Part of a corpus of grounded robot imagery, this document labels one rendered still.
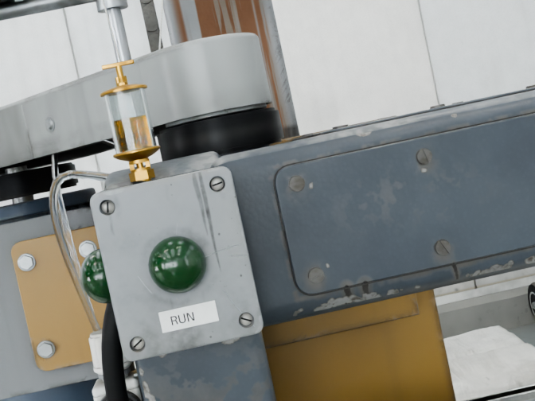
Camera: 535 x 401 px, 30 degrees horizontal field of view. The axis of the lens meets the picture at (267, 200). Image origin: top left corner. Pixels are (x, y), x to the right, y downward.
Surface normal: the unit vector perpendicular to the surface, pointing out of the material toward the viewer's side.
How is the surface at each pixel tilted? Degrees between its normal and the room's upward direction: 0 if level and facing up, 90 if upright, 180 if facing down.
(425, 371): 90
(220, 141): 90
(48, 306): 90
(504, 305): 90
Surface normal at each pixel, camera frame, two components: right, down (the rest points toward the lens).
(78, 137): -0.72, 0.18
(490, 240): 0.07, 0.04
